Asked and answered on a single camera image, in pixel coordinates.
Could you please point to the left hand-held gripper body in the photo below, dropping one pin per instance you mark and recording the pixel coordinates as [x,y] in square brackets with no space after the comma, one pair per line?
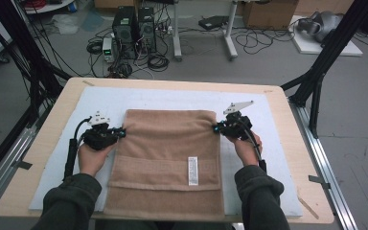
[99,138]

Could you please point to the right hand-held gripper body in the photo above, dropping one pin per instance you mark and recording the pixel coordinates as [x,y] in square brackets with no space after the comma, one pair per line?
[238,126]

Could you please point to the beige terry towel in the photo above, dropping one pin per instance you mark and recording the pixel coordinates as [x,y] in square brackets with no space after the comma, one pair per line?
[163,143]

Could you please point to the person's left hand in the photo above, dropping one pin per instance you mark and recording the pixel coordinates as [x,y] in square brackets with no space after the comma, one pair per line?
[91,161]

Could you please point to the person's right hand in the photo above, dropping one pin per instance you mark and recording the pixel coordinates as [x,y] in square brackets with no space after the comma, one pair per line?
[249,151]

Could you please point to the white grid mat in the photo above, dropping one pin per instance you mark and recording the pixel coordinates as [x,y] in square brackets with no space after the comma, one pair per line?
[172,99]

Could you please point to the white power supply unit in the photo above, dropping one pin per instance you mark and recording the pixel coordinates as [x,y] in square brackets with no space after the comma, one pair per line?
[107,49]

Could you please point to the black computer tower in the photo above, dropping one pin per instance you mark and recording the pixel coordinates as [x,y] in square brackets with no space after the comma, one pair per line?
[147,28]
[124,28]

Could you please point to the flat black device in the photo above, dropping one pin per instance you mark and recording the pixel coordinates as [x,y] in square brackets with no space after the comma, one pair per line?
[212,22]

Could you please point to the white floor board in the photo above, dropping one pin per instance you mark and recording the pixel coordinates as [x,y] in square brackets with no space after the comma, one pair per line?
[310,48]

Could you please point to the thin wooden stick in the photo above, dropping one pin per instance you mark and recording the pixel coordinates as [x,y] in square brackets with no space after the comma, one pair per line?
[309,208]

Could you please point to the brown cardboard box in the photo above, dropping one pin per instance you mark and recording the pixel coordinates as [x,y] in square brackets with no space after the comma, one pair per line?
[268,14]

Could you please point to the clear plastic sheet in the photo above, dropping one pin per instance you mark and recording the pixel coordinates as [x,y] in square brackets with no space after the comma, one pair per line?
[64,25]

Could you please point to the grey rounded machine part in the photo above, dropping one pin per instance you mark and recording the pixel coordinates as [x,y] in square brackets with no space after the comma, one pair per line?
[324,22]

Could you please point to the round white table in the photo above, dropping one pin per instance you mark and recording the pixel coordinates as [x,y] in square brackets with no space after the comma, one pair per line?
[48,7]

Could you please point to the grey metal bracket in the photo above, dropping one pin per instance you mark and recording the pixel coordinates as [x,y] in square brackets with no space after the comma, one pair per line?
[319,181]
[22,165]

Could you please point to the white desk frame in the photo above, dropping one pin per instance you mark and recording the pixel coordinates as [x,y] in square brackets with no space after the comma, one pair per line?
[230,35]

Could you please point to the aluminium rail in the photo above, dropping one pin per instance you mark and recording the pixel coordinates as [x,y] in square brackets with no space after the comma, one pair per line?
[326,166]
[9,156]

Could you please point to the black frame strut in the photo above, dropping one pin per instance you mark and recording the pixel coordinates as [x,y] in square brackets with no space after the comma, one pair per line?
[332,48]
[16,38]

